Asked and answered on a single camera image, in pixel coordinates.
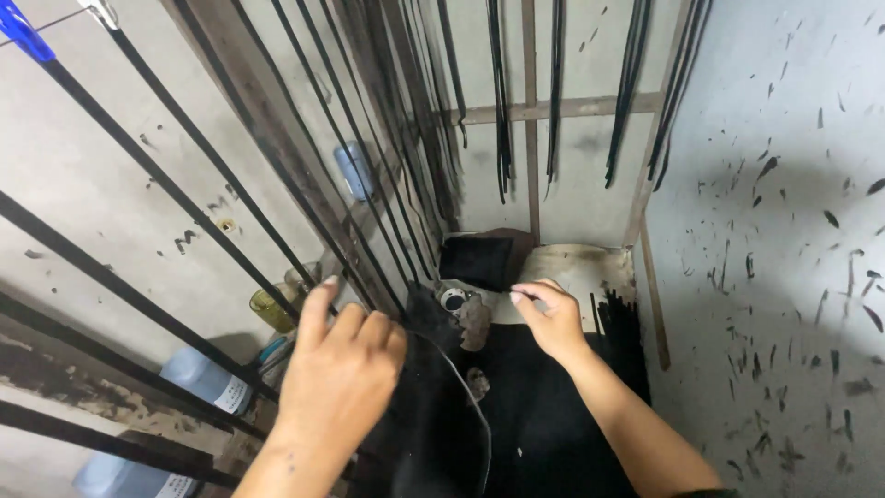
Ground thin wooden stick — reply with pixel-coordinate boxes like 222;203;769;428
637;216;672;372

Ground blue plastic clip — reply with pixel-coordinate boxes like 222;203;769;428
0;0;58;65

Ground yellow glass jar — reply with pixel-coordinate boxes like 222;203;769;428
249;282;300;336

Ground pile of short black sticks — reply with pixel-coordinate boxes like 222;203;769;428
589;287;640;347

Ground wooden frame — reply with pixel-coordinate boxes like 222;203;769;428
442;0;696;250

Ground small blue bottle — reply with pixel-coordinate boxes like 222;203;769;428
333;140;378;203

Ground dirty wooden beam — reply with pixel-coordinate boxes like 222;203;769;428
162;0;460;312

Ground black square pad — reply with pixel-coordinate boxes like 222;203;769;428
438;235;516;293

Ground black round pan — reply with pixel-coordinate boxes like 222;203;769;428
356;287;493;498

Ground clear glass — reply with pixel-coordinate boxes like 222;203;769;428
283;261;325;300

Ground row of black hanging strips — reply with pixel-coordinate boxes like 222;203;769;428
0;0;471;488

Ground blue jug with white label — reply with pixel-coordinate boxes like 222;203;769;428
71;450;201;498
159;344;260;417

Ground small white round cap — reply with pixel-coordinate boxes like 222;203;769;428
438;286;471;314

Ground person's left hand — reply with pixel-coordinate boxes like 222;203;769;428
277;275;409;452

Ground metal clip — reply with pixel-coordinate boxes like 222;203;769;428
76;0;121;30

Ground black cloth mat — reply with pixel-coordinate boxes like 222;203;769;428
449;325;652;498

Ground brown rag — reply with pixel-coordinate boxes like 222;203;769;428
456;294;493;352

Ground person's right hand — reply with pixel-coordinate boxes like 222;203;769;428
509;279;590;368

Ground bundle of black hanging strips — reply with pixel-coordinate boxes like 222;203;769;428
604;0;654;190
543;0;566;202
485;0;514;205
646;0;714;193

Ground stained white sheet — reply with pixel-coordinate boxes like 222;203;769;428
487;242;637;326

